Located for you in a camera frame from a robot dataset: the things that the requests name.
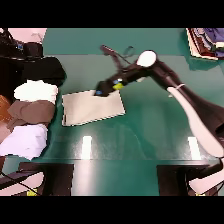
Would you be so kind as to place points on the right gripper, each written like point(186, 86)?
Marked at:
point(108, 86)

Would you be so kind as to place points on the beige garment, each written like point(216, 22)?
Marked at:
point(93, 108)

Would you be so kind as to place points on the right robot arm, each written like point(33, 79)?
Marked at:
point(204, 107)

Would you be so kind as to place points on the white garment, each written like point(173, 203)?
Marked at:
point(25, 141)
point(36, 91)

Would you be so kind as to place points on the brown garment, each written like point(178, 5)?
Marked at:
point(33, 111)

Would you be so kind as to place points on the dark red garment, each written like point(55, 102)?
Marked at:
point(201, 45)

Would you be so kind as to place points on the orange-brown garment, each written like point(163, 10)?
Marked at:
point(4, 108)

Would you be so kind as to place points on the purple garment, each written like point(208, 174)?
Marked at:
point(215, 33)

